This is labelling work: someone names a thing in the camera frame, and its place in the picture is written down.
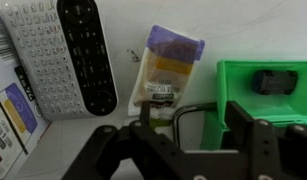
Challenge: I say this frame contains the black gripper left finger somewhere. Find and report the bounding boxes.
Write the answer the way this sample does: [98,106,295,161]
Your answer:
[61,99,194,180]

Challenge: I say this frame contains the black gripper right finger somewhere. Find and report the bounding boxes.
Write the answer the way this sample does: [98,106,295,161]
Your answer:
[222,100,307,180]

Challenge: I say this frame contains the purple and yellow sachet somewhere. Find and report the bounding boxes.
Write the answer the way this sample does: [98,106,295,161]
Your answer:
[127,24,206,130]

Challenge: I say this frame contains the white cardboard sachet box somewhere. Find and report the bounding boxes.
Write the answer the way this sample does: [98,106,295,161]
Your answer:
[0,11,53,180]

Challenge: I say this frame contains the green plastic holder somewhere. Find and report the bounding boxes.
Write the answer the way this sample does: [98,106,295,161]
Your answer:
[199,59,307,152]

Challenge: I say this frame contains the white and black keypad remote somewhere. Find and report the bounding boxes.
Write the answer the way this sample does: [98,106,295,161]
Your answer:
[0,0,120,121]

